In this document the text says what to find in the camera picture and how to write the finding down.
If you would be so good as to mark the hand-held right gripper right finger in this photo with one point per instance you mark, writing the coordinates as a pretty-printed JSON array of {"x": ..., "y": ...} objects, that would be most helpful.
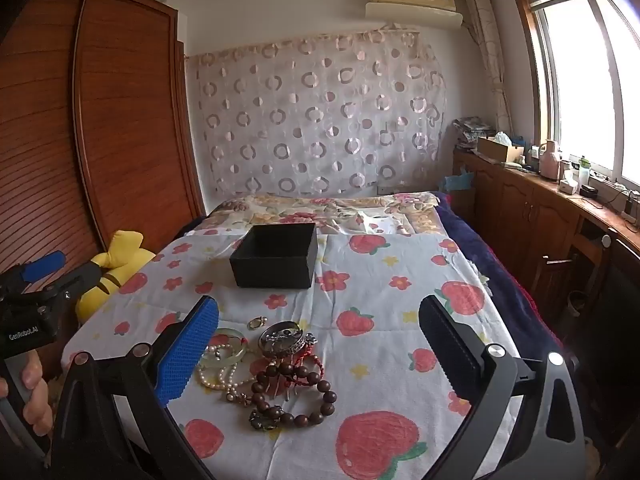
[{"x": 447, "y": 355}]

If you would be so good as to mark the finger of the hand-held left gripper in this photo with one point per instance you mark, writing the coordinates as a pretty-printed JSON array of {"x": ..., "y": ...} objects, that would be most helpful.
[
  {"x": 75, "y": 280},
  {"x": 45, "y": 265}
]

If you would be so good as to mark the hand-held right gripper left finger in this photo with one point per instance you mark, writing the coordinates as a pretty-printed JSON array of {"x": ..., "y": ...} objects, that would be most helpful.
[{"x": 187, "y": 355}]

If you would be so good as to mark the jade bangle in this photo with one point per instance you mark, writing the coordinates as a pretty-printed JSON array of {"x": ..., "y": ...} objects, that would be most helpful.
[{"x": 235, "y": 355}]

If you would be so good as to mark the black cardboard box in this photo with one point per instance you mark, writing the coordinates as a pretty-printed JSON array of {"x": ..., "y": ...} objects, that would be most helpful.
[{"x": 272, "y": 270}]

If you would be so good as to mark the person's left hand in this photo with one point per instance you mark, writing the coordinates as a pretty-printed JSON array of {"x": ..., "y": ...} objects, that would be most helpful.
[{"x": 36, "y": 395}]

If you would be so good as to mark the yellow plush toy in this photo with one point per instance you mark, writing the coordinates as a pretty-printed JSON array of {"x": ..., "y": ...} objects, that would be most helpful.
[{"x": 117, "y": 260}]

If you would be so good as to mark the strawberry print blanket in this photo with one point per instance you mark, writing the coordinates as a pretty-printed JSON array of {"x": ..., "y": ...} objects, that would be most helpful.
[{"x": 380, "y": 285}]

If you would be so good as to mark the dark blue blanket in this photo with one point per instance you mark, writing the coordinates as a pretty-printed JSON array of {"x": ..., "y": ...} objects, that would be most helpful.
[{"x": 480, "y": 245}]

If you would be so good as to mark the wooden chair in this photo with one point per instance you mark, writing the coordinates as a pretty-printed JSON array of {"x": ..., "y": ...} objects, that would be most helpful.
[{"x": 550, "y": 270}]

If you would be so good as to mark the wooden cabinet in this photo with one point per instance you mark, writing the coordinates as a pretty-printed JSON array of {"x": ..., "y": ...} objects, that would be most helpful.
[{"x": 520, "y": 210}]

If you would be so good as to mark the blue paper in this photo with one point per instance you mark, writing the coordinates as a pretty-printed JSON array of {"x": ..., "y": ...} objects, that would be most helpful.
[{"x": 457, "y": 181}]

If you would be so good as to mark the wooden wardrobe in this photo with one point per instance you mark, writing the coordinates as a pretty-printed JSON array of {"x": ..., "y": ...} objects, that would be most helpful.
[{"x": 125, "y": 110}]

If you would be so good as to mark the floral bedsheet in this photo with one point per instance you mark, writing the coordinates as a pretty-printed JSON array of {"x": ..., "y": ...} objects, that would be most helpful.
[{"x": 300, "y": 207}]

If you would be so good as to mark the brown cardboard box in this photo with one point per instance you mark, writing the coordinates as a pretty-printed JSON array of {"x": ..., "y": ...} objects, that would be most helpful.
[{"x": 495, "y": 152}]

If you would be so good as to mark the small white box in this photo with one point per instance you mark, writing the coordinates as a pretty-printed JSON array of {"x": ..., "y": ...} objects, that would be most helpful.
[{"x": 569, "y": 186}]

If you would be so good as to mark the pink kettle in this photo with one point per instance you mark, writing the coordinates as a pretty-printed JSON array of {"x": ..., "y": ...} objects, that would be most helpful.
[{"x": 549, "y": 162}]

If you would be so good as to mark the white tissue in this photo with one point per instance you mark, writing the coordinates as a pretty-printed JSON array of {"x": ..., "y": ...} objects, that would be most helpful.
[{"x": 501, "y": 138}]

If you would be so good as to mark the green capped bottle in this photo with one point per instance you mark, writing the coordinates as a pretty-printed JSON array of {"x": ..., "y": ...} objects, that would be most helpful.
[{"x": 584, "y": 177}]

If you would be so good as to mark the patterned cloth pile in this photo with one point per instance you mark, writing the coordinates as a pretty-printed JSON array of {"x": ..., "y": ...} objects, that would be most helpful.
[{"x": 472, "y": 130}]

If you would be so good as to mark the window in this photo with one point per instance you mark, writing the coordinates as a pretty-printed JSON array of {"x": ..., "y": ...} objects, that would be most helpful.
[{"x": 575, "y": 85}]

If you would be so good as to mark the rolled window curtain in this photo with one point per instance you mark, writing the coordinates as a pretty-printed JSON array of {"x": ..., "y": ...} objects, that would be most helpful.
[{"x": 485, "y": 35}]

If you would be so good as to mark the white air deflector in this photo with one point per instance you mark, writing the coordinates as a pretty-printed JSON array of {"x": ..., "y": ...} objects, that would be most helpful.
[{"x": 415, "y": 14}]

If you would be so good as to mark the circle pattern wall curtain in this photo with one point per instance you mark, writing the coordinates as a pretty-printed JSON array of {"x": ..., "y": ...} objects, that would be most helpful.
[{"x": 310, "y": 110}]

